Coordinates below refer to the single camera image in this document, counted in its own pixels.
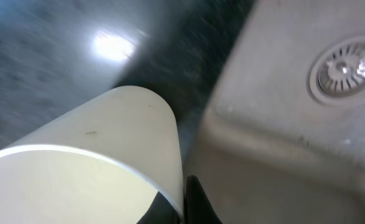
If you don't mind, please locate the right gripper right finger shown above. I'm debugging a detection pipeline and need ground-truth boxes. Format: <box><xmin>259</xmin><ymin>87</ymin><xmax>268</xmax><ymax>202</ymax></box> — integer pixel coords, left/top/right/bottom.
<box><xmin>184</xmin><ymin>175</ymin><xmax>223</xmax><ymax>224</ymax></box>

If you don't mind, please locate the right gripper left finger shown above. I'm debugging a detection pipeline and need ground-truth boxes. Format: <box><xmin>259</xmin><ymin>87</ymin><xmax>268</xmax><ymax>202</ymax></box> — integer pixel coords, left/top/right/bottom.
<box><xmin>137</xmin><ymin>191</ymin><xmax>181</xmax><ymax>224</ymax></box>

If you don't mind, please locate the white cup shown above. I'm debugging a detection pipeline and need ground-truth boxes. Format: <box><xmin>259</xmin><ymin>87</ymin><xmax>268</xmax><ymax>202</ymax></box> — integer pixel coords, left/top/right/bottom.
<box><xmin>0</xmin><ymin>85</ymin><xmax>185</xmax><ymax>224</ymax></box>

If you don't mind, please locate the steel sink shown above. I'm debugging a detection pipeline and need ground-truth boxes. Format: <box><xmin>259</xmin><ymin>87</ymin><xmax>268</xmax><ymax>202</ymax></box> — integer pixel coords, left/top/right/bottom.
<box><xmin>182</xmin><ymin>0</ymin><xmax>365</xmax><ymax>224</ymax></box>

